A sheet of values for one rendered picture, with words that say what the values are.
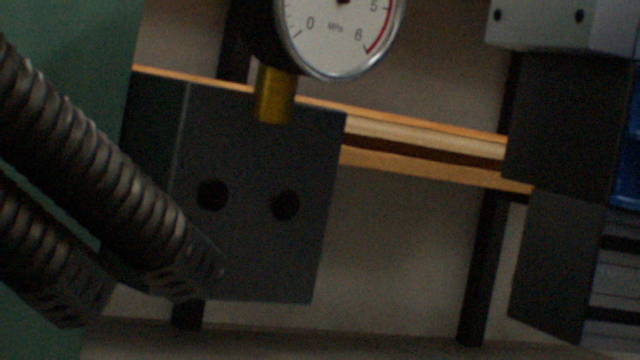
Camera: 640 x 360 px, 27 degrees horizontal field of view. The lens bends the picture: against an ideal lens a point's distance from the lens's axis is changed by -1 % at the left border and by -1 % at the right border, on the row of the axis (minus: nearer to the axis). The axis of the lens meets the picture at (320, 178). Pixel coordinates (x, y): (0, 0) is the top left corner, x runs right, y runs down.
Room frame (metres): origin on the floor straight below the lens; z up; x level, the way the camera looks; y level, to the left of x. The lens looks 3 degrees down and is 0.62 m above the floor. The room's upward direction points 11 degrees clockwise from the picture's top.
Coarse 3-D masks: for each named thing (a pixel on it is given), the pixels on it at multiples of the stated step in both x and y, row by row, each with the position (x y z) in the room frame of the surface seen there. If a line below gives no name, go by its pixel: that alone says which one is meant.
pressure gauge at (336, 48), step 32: (256, 0) 0.48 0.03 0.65; (288, 0) 0.48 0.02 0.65; (320, 0) 0.49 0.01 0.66; (352, 0) 0.50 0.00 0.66; (384, 0) 0.51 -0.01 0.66; (256, 32) 0.49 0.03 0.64; (288, 32) 0.47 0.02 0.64; (320, 32) 0.49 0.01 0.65; (352, 32) 0.50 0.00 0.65; (384, 32) 0.51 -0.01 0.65; (288, 64) 0.49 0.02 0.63; (320, 64) 0.49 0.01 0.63; (352, 64) 0.50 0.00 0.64; (256, 96) 0.51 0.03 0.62; (288, 96) 0.51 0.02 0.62
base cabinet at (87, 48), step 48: (0, 0) 0.47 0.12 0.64; (48, 0) 0.48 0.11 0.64; (96, 0) 0.50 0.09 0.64; (144, 0) 0.51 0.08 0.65; (48, 48) 0.49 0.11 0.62; (96, 48) 0.50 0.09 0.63; (96, 96) 0.50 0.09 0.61; (96, 240) 0.51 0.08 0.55; (0, 288) 0.48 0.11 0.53; (0, 336) 0.49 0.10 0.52; (48, 336) 0.50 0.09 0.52
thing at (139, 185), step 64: (0, 64) 0.33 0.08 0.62; (0, 128) 0.35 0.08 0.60; (64, 128) 0.36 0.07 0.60; (0, 192) 0.36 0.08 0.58; (64, 192) 0.37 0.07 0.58; (128, 192) 0.38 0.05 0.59; (0, 256) 0.37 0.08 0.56; (64, 256) 0.38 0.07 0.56; (128, 256) 0.40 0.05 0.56; (192, 256) 0.41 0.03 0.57; (64, 320) 0.40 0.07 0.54
